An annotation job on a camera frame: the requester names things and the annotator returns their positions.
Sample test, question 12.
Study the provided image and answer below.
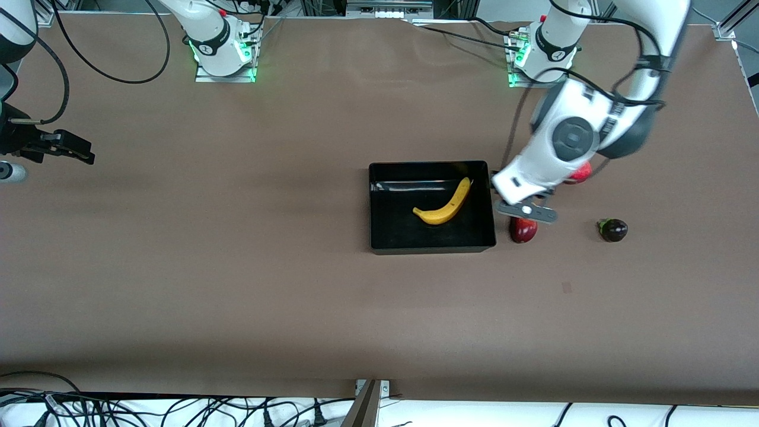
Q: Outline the yellow banana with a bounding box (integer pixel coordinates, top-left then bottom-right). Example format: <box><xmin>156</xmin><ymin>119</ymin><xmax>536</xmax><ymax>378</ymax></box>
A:
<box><xmin>413</xmin><ymin>177</ymin><xmax>472</xmax><ymax>225</ymax></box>

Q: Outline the black rectangular plastic box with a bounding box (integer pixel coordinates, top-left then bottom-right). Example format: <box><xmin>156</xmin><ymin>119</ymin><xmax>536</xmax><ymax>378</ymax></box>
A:
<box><xmin>368</xmin><ymin>160</ymin><xmax>497</xmax><ymax>256</ymax></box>

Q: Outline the red elongated mango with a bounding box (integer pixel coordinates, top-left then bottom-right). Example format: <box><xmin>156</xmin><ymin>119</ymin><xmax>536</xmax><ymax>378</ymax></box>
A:
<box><xmin>509</xmin><ymin>217</ymin><xmax>538</xmax><ymax>244</ymax></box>

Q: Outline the dark purple eggplant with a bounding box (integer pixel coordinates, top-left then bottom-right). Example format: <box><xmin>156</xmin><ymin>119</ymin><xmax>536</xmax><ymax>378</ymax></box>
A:
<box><xmin>597</xmin><ymin>218</ymin><xmax>629</xmax><ymax>243</ymax></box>

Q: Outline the white power strip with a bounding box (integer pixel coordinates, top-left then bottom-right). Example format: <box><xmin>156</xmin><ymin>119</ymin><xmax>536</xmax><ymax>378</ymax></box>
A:
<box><xmin>346</xmin><ymin>0</ymin><xmax>435</xmax><ymax>18</ymax></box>

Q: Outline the paper table cover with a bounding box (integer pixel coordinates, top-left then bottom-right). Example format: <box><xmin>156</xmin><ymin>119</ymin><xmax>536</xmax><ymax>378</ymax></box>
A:
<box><xmin>0</xmin><ymin>12</ymin><xmax>759</xmax><ymax>407</ymax></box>

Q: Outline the aluminium profile bar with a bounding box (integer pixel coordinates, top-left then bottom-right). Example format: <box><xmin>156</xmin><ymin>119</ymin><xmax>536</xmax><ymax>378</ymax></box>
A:
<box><xmin>343</xmin><ymin>380</ymin><xmax>380</xmax><ymax>427</ymax></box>

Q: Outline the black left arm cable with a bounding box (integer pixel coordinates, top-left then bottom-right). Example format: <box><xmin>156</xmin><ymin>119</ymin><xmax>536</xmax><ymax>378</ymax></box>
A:
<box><xmin>501</xmin><ymin>0</ymin><xmax>671</xmax><ymax>173</ymax></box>

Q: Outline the black right arm loop cable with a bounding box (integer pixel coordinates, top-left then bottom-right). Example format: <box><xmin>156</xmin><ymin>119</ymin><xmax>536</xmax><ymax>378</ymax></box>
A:
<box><xmin>52</xmin><ymin>0</ymin><xmax>171</xmax><ymax>84</ymax></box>

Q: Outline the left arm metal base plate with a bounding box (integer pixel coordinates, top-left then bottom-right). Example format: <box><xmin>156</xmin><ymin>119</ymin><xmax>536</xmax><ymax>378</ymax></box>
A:
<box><xmin>506</xmin><ymin>27</ymin><xmax>572</xmax><ymax>89</ymax></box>

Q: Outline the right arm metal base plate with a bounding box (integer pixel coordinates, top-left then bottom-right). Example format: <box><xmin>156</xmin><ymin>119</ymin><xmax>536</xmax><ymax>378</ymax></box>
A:
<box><xmin>194</xmin><ymin>24</ymin><xmax>257</xmax><ymax>83</ymax></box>

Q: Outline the black cable to base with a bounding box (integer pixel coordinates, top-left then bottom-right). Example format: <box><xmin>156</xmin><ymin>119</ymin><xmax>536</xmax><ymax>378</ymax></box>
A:
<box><xmin>409</xmin><ymin>21</ymin><xmax>522</xmax><ymax>51</ymax></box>

